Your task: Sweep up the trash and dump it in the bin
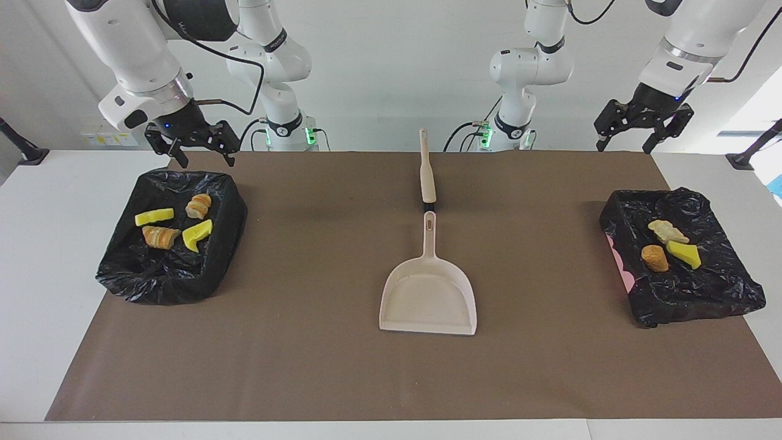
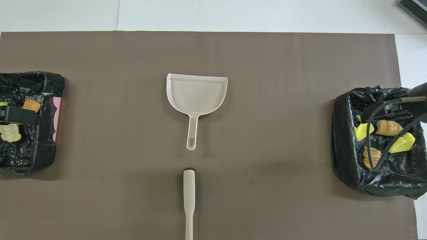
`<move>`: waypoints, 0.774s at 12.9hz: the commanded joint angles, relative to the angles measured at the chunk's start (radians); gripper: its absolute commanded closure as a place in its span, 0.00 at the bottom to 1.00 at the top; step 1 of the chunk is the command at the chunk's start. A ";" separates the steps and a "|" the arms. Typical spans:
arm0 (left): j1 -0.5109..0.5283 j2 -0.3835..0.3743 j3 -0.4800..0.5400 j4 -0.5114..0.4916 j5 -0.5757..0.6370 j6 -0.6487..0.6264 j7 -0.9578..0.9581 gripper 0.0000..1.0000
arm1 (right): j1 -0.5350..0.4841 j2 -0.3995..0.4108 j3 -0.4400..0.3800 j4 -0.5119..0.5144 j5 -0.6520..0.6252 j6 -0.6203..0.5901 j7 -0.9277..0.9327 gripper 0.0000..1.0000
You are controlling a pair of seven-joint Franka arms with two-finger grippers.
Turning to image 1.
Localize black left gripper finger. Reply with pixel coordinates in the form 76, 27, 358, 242
641, 104, 695, 155
594, 100, 635, 152

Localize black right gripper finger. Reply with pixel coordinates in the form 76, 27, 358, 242
145, 124, 189, 169
206, 120, 240, 167

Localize pale striped bread scrap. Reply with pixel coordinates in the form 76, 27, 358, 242
185, 193, 213, 219

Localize yellow green sponge scrap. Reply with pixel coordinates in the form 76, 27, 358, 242
134, 208, 175, 227

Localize orange striped bread scrap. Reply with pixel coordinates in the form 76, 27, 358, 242
142, 225, 181, 250

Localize hooked yellow sponge scrap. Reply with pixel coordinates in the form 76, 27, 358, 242
182, 219, 214, 252

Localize pale chip scrap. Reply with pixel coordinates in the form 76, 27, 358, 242
648, 219, 690, 244

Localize small yellow sponge scrap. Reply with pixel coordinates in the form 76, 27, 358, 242
665, 240, 703, 270

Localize brown croquette scrap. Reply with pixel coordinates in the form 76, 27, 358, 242
641, 244, 670, 273

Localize beige hand brush black bristles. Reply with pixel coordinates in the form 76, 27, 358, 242
418, 128, 438, 212

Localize beige plastic dustpan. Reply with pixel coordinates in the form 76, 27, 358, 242
379, 211, 478, 336

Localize left black-lined bin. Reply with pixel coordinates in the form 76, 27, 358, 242
95, 169, 249, 306

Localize black-lined bin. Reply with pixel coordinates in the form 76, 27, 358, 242
599, 187, 767, 329
95, 169, 249, 306

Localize pink bin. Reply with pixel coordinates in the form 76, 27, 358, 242
610, 235, 637, 295

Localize right black-lined bin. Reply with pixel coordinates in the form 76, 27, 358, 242
599, 187, 767, 329

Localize brown table mat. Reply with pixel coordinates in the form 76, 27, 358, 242
44, 151, 782, 422

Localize black arm base cable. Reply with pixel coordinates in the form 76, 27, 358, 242
443, 95, 505, 152
237, 118, 269, 152

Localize white wall socket box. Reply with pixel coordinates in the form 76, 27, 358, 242
79, 125, 140, 147

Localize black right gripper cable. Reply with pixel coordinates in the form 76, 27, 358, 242
153, 0, 266, 117

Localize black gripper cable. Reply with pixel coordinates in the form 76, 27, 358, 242
709, 6, 782, 84
153, 0, 266, 117

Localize black camera stand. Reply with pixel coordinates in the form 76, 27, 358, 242
0, 117, 49, 166
726, 119, 782, 171

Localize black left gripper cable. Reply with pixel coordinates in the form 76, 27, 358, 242
709, 6, 782, 84

